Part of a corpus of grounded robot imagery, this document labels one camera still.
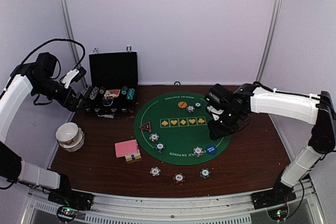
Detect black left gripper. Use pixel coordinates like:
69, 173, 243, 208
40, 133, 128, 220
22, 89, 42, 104
33, 76, 90, 112

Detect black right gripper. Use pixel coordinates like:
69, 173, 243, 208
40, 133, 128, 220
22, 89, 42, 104
207, 109, 243, 141

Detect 10 chips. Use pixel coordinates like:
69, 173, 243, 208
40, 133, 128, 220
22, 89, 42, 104
186, 105, 195, 113
149, 133, 160, 142
193, 146, 204, 157

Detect orange dealer button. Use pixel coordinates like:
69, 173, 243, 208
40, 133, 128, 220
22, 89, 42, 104
178, 102, 187, 109

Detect blue green 50 chip stack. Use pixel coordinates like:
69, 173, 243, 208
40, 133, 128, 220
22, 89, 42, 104
200, 168, 211, 179

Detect red black 100 chip stack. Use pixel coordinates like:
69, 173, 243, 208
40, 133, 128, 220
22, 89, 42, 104
173, 173, 185, 185

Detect blue white 10 chip stack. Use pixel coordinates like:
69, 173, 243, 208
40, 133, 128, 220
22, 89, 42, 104
150, 166, 161, 177

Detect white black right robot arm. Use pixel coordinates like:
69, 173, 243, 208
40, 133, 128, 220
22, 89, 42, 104
205, 81, 335, 204

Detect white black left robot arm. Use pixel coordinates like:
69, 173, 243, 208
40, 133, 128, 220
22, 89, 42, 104
1, 38, 86, 205

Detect black white chips in case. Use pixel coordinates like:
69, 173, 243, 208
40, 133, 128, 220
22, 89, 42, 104
89, 87, 106, 101

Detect white left wrist cover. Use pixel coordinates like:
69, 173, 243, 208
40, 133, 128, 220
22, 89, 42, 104
60, 69, 79, 89

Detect white ceramic bowl stack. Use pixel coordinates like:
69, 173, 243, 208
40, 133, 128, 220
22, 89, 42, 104
55, 122, 85, 152

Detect red playing card in case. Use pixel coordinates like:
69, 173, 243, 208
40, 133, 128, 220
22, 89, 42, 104
104, 89, 120, 98

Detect black poker chip case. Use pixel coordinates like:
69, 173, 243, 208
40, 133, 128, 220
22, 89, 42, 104
85, 51, 139, 118

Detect teal chips in case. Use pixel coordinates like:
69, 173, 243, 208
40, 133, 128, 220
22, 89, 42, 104
121, 86, 135, 100

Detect round green poker mat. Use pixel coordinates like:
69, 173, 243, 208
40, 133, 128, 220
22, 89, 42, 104
134, 92, 232, 166

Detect pink playing card deck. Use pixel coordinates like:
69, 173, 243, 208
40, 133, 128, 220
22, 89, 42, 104
114, 140, 138, 158

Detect red black triangle marker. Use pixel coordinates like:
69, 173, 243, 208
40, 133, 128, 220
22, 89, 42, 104
139, 121, 152, 132

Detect card deck holder box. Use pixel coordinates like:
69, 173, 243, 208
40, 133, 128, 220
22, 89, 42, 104
125, 150, 142, 162

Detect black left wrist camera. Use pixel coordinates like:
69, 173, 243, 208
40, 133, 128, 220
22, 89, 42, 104
36, 52, 59, 79

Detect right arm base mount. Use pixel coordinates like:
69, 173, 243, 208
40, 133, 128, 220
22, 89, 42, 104
251, 183, 297, 210

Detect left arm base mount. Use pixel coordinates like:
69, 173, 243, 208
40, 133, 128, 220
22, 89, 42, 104
48, 189, 94, 211

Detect aluminium front rail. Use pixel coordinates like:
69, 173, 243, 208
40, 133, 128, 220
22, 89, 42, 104
19, 178, 327, 223

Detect left aluminium frame post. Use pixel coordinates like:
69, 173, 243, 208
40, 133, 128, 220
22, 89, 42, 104
54, 0, 82, 67

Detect aluminium frame post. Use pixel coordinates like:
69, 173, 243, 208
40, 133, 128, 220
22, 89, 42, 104
54, 0, 82, 67
253, 0, 287, 90

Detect right aluminium frame post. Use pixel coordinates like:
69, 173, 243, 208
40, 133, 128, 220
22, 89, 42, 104
253, 0, 287, 90

